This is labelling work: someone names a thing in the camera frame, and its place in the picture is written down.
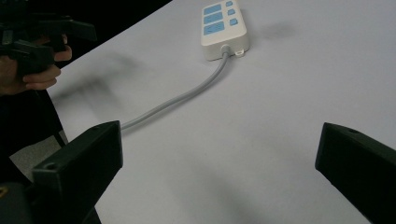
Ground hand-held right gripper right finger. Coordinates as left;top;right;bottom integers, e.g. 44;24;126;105
314;121;396;224

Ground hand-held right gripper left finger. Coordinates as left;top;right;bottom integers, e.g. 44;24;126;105
31;120;123;224

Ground white power strip blue sockets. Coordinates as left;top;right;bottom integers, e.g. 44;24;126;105
200;0;251;62

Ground grey power strip cable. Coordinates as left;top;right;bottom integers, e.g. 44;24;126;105
120;45;233;132

